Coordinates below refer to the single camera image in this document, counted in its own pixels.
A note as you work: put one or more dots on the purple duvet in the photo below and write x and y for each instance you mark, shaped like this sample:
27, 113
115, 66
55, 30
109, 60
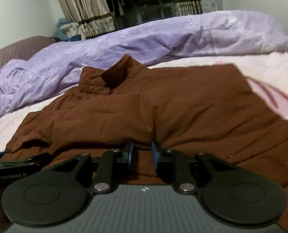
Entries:
158, 36

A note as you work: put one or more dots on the blue and white cloth pile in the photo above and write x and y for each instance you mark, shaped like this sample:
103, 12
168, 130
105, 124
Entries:
67, 30

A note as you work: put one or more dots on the pink printed blanket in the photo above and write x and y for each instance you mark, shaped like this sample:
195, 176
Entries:
272, 77

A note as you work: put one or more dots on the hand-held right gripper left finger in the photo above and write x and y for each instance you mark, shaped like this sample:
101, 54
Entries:
130, 153

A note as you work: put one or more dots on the brown jacket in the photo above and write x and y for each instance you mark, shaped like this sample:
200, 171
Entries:
173, 106

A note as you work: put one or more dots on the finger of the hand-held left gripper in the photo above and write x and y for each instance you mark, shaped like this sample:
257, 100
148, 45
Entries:
38, 160

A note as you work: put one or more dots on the mauve quilted headboard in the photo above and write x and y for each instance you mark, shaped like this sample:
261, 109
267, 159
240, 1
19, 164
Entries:
20, 47

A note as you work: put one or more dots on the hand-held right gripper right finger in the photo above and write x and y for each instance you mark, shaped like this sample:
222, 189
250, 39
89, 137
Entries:
154, 154

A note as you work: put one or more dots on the dark window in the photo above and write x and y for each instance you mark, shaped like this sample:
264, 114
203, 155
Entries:
139, 2

